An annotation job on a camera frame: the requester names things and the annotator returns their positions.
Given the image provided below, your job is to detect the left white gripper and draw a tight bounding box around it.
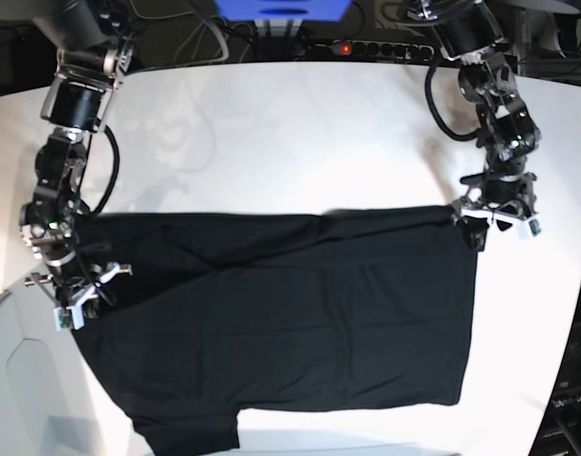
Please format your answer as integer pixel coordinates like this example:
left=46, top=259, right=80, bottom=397
left=449, top=173, right=543, bottom=252

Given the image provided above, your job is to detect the black T-shirt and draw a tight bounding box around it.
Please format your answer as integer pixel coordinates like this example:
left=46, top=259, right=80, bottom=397
left=73, top=206, right=478, bottom=455

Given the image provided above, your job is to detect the black power strip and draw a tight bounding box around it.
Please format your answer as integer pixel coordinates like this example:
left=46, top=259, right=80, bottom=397
left=306, top=41, right=435, bottom=65

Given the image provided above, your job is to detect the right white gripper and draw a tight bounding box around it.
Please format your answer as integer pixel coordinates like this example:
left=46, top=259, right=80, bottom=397
left=25, top=261, right=133, bottom=332

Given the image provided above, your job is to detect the blue box overhead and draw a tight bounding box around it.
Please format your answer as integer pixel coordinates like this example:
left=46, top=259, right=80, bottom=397
left=214, top=0, right=352, bottom=22

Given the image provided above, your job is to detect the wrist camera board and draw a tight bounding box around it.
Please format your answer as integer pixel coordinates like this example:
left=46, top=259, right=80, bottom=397
left=527, top=217, right=542, bottom=238
left=53, top=308, right=74, bottom=331

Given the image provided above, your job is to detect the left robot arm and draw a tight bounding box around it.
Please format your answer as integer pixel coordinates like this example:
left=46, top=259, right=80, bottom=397
left=406, top=1, right=541, bottom=252

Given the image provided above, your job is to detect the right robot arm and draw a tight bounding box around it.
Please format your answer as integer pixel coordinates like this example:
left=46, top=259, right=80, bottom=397
left=19, top=1, right=133, bottom=331

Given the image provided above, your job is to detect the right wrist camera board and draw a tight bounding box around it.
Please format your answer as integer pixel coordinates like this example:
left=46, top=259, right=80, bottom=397
left=53, top=308, right=74, bottom=331

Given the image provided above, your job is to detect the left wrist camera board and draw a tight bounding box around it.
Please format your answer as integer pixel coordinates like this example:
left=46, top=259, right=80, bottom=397
left=527, top=217, right=542, bottom=238

